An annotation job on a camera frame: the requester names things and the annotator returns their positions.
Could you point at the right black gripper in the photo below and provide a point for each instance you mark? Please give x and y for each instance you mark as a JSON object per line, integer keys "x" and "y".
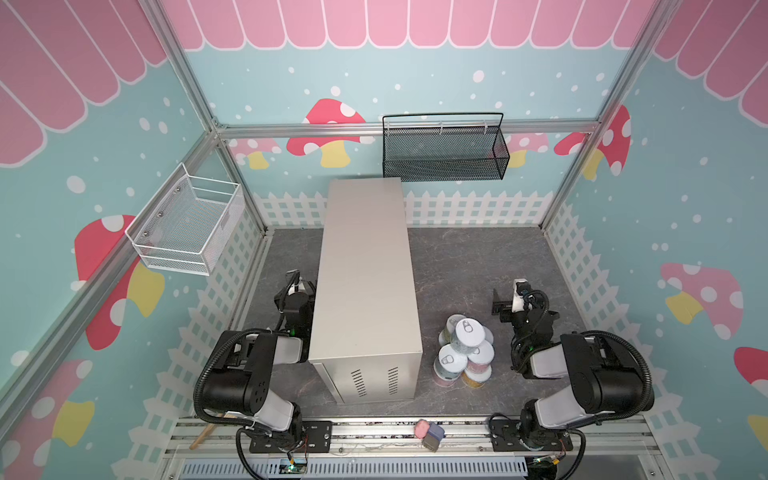
{"x": 504, "y": 304}

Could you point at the teal label can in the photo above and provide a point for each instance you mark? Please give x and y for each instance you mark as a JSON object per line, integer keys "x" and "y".
{"x": 467, "y": 336}

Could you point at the pink label can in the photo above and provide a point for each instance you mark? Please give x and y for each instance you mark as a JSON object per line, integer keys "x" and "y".
{"x": 448, "y": 366}
{"x": 480, "y": 359}

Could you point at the green label can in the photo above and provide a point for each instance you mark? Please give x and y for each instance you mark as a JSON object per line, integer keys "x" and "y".
{"x": 446, "y": 334}

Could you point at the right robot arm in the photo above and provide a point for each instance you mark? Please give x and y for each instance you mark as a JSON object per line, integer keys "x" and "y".
{"x": 609, "y": 379}

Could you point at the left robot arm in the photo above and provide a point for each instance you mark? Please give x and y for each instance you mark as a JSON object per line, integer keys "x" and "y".
{"x": 233, "y": 387}

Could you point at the grey metal cabinet counter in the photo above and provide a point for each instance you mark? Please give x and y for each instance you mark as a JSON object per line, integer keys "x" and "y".
{"x": 366, "y": 342}

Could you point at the orange label can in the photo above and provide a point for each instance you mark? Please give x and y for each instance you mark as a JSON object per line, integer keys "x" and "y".
{"x": 476, "y": 380}

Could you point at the pink blue grey erasers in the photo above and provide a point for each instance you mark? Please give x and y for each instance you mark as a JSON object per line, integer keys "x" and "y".
{"x": 430, "y": 434}

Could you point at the wooden block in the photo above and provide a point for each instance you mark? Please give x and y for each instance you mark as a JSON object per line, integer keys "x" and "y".
{"x": 208, "y": 430}

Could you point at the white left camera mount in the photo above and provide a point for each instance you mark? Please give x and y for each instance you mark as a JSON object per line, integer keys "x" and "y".
{"x": 293, "y": 278}

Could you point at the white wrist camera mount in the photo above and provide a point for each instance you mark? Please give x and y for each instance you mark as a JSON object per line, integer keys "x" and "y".
{"x": 521, "y": 289}

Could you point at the white wire wall basket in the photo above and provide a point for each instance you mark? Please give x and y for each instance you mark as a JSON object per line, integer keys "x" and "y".
{"x": 187, "y": 224}

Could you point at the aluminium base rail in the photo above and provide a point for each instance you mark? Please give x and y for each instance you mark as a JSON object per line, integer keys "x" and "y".
{"x": 385, "y": 448}

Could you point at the black mesh wall basket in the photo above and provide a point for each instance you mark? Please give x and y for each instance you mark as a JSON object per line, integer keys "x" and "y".
{"x": 441, "y": 147}

